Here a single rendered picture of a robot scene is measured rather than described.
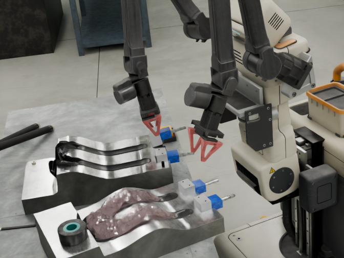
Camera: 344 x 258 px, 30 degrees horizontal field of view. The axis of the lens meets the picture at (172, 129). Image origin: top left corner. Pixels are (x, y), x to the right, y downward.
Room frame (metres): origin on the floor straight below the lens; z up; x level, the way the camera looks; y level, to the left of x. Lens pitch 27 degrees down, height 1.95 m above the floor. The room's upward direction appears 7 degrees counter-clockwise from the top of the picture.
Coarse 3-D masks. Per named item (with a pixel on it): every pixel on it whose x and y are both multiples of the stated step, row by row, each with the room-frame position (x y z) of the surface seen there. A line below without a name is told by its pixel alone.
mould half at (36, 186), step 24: (96, 144) 2.05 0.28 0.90; (120, 144) 2.05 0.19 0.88; (48, 168) 1.98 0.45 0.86; (72, 168) 1.83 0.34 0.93; (144, 168) 1.85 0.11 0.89; (168, 168) 1.84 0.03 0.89; (24, 192) 1.83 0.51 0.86; (48, 192) 1.81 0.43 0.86; (72, 192) 1.81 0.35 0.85; (96, 192) 1.81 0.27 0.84
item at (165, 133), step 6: (156, 126) 2.04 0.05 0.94; (168, 126) 2.04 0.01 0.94; (150, 132) 2.00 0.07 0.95; (162, 132) 2.00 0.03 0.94; (168, 132) 2.00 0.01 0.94; (174, 132) 2.02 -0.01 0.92; (150, 138) 1.99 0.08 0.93; (156, 138) 1.99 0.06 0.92; (162, 138) 1.99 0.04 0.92; (156, 144) 1.99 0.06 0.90
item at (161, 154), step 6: (156, 150) 1.91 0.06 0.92; (162, 150) 1.91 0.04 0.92; (168, 150) 1.92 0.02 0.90; (174, 150) 1.92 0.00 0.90; (156, 156) 1.88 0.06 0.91; (162, 156) 1.88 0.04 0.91; (168, 156) 1.89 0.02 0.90; (174, 156) 1.88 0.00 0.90; (180, 156) 1.90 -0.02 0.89; (156, 162) 1.92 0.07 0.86; (174, 162) 1.88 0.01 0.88
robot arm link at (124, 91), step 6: (138, 66) 2.00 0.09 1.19; (144, 66) 2.01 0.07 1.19; (138, 72) 2.00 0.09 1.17; (144, 72) 2.01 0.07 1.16; (126, 78) 2.03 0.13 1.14; (132, 78) 2.01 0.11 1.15; (138, 78) 2.01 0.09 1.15; (114, 84) 2.01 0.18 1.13; (120, 84) 1.99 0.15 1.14; (126, 84) 2.00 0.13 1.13; (114, 90) 2.00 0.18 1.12; (120, 90) 1.98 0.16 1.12; (126, 90) 1.98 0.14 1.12; (132, 90) 1.99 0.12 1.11; (114, 96) 2.01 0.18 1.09; (120, 96) 1.97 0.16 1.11; (126, 96) 1.97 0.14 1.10; (132, 96) 1.99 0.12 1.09; (120, 102) 1.98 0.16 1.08
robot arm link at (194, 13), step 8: (176, 0) 2.16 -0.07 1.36; (184, 0) 2.17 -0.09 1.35; (176, 8) 2.19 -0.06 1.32; (184, 8) 2.16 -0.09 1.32; (192, 8) 2.17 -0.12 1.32; (184, 16) 2.17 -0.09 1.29; (192, 16) 2.16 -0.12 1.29; (200, 16) 2.15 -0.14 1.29; (184, 24) 2.22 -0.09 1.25; (200, 24) 2.14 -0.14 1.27; (208, 24) 2.16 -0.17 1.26; (184, 32) 2.21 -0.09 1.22; (200, 32) 2.13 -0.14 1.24; (208, 32) 2.15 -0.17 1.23
